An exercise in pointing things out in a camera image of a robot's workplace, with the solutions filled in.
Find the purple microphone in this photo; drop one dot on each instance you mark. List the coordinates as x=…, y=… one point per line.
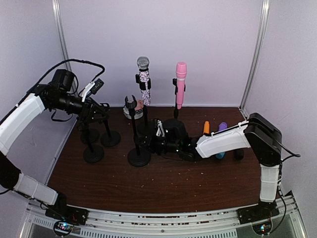
x=222, y=126

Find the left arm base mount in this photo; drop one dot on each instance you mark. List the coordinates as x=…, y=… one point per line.
x=65, y=223

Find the orange microphone's black stand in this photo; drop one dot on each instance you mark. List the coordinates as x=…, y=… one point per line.
x=137, y=157

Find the black microphone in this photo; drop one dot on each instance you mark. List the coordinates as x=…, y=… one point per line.
x=238, y=154

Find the orange microphone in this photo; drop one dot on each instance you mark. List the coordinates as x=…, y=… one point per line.
x=206, y=129

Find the blue microphone's black stand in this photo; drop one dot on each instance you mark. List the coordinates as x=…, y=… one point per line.
x=110, y=137

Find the silver rhinestone microphone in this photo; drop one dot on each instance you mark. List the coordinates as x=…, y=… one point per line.
x=143, y=79

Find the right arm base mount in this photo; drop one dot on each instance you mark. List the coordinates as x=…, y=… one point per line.
x=259, y=217

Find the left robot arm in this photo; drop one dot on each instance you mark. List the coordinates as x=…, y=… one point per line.
x=52, y=96

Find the left aluminium frame post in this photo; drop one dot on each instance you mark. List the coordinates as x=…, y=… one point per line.
x=60, y=28

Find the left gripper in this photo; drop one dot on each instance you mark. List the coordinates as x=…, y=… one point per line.
x=86, y=110

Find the pink microphone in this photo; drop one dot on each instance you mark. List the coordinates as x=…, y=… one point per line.
x=181, y=73

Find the aluminium frame post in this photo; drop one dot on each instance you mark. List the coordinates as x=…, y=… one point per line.
x=257, y=52
x=60, y=28

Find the rhinestone microphone's black stand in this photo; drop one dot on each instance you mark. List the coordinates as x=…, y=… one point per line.
x=144, y=127

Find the front aluminium rail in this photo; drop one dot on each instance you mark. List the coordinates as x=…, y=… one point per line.
x=223, y=223

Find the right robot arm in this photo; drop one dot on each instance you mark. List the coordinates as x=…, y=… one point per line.
x=257, y=133

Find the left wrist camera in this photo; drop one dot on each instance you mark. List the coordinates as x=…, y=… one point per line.
x=91, y=89

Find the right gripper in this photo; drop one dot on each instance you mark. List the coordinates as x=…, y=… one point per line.
x=148, y=145

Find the purple microphone's black stand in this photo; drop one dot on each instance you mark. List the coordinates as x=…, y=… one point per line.
x=88, y=135

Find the right aluminium frame post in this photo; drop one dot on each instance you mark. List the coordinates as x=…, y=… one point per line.
x=257, y=52

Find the pink microphone's black stand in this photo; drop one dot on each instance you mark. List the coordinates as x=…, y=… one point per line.
x=175, y=109

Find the blue microphone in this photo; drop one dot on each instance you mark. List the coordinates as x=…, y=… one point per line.
x=220, y=155

